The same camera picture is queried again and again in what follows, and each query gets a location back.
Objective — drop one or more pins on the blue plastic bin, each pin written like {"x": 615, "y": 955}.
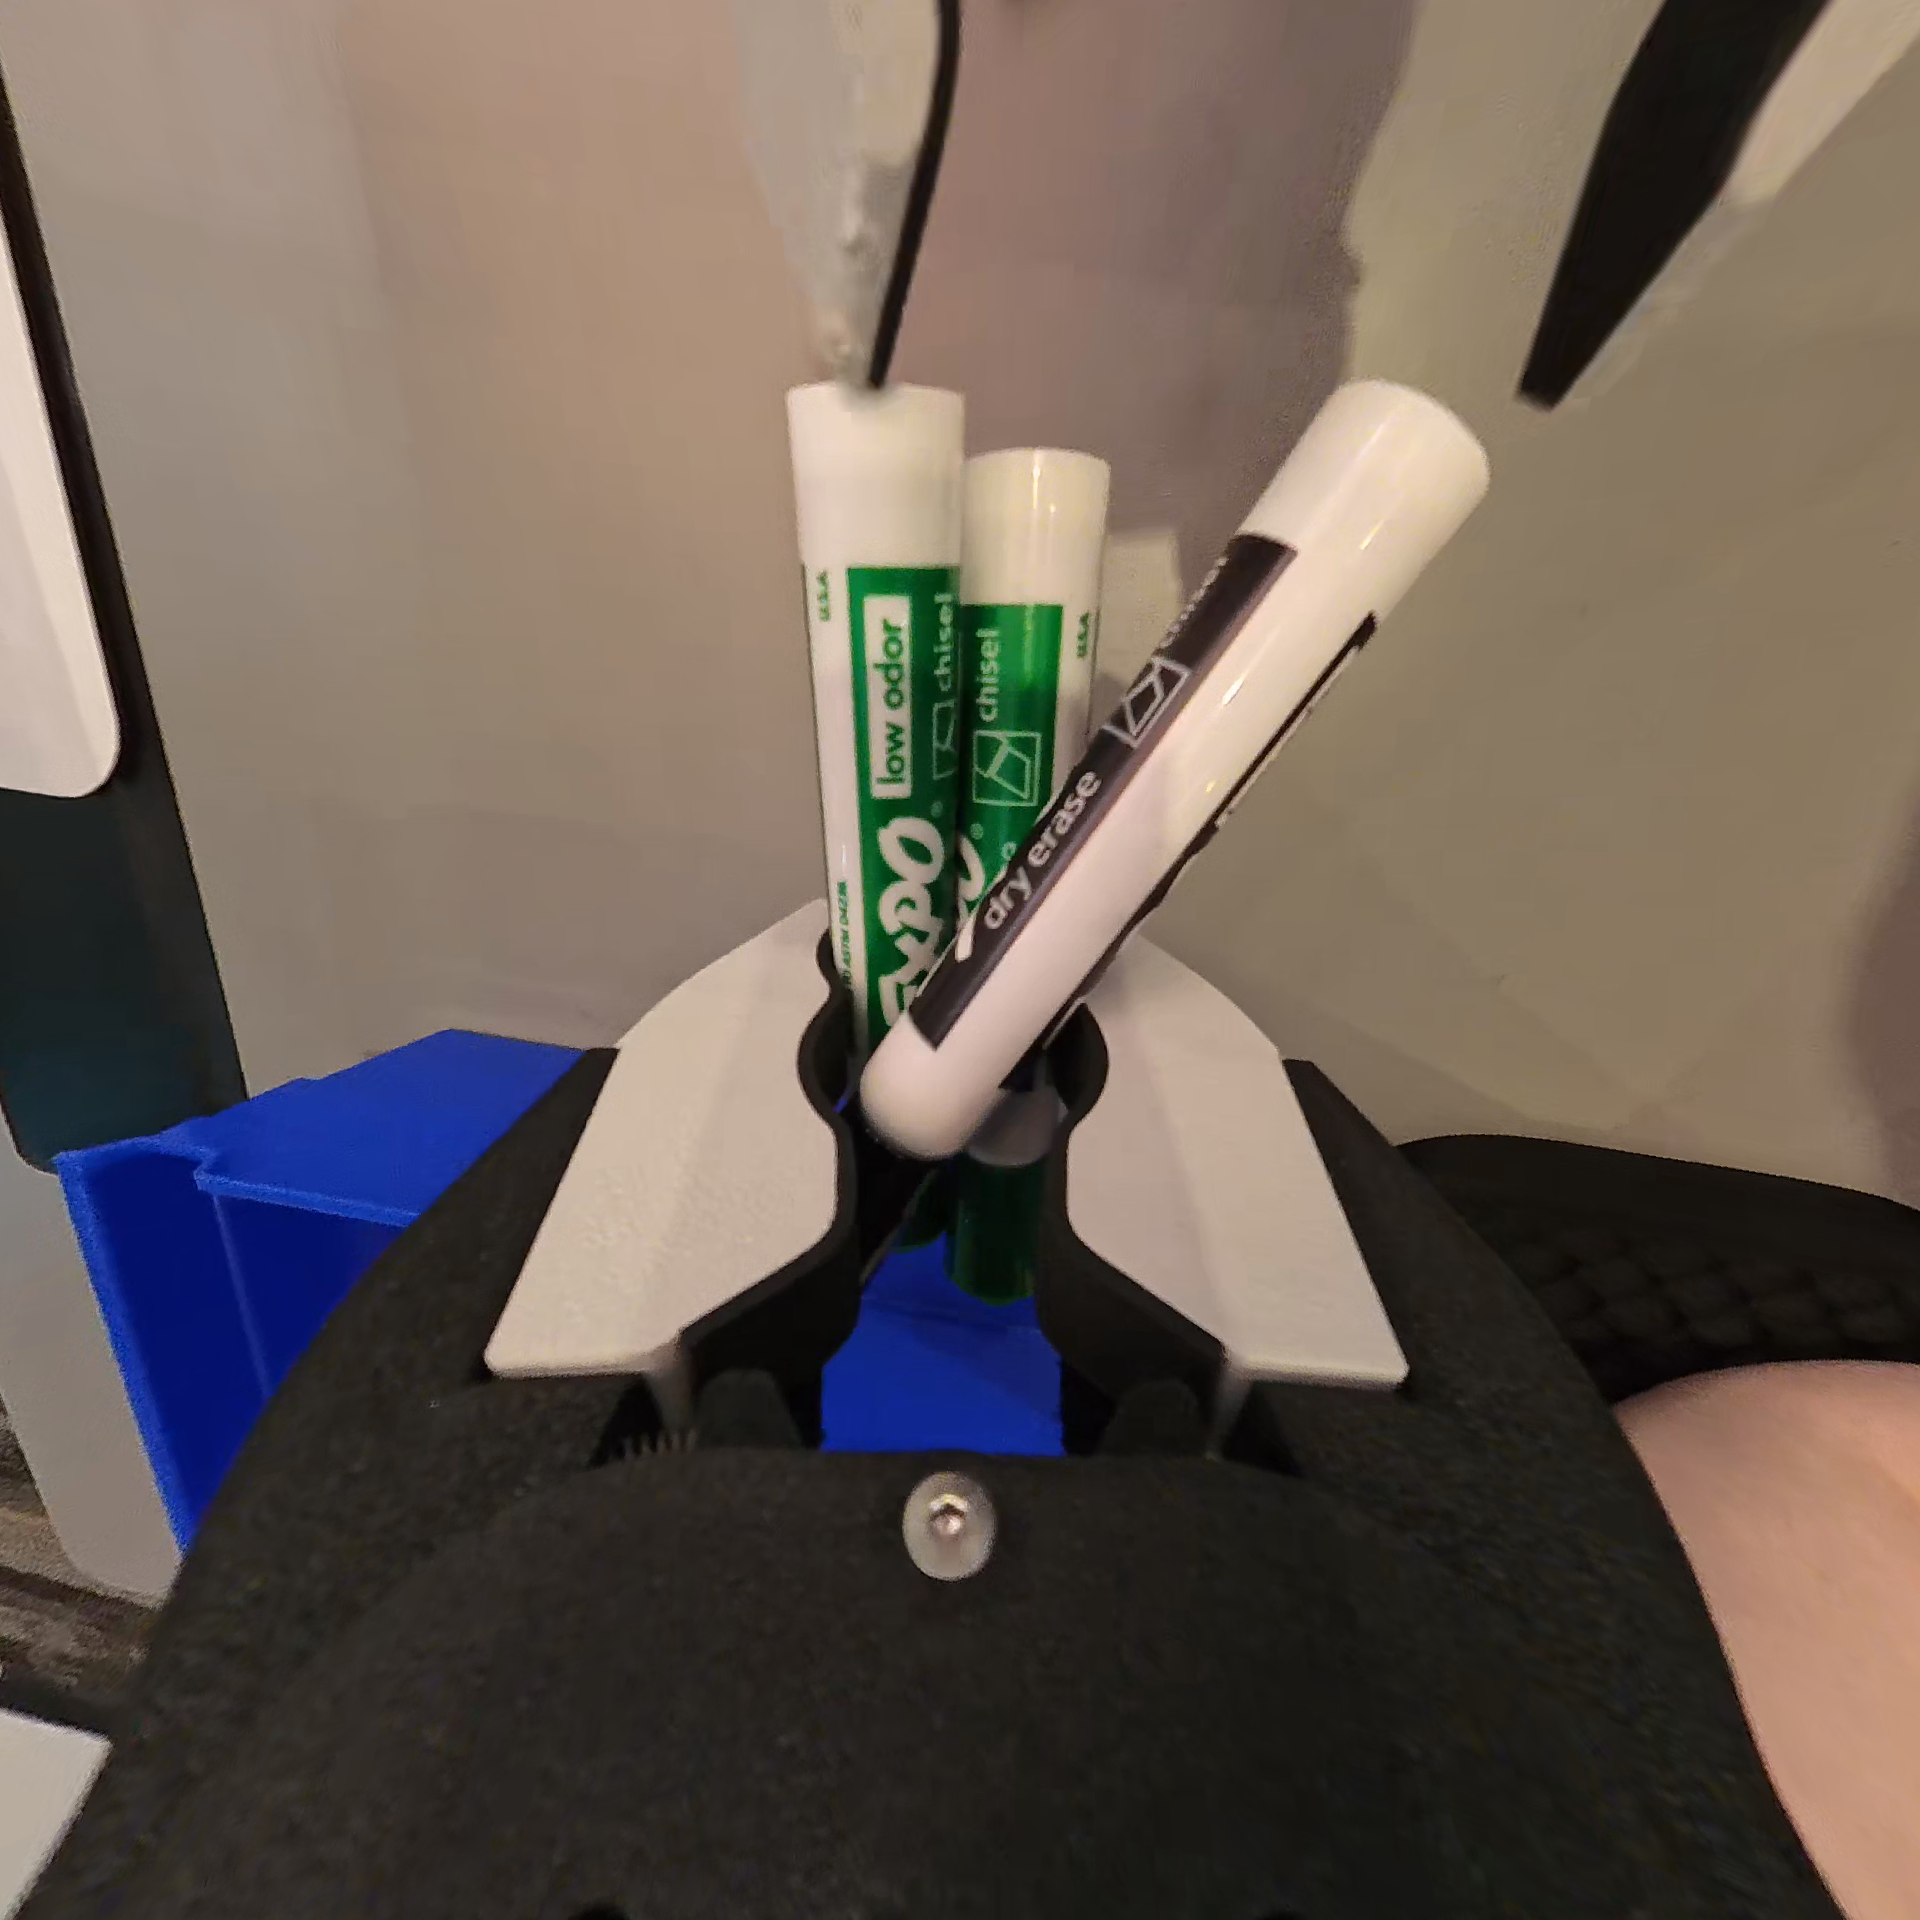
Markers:
{"x": 299, "y": 1200}

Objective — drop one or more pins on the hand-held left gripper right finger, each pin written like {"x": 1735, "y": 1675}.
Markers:
{"x": 1231, "y": 1200}

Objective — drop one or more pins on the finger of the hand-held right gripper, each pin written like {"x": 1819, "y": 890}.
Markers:
{"x": 1829, "y": 89}
{"x": 840, "y": 148}

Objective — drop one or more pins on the black chair armrest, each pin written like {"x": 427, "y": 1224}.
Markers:
{"x": 1681, "y": 1259}

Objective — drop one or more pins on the white panel with black frame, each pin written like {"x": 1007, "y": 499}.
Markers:
{"x": 45, "y": 598}

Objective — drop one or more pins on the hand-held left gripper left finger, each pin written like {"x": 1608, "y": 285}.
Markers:
{"x": 691, "y": 1184}

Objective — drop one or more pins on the person's left forearm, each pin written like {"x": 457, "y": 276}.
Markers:
{"x": 1799, "y": 1620}

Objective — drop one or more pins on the green dry erase marker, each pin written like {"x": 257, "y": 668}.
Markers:
{"x": 1026, "y": 644}
{"x": 878, "y": 598}

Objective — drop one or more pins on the black dry erase marker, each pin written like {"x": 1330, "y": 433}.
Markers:
{"x": 1200, "y": 721}

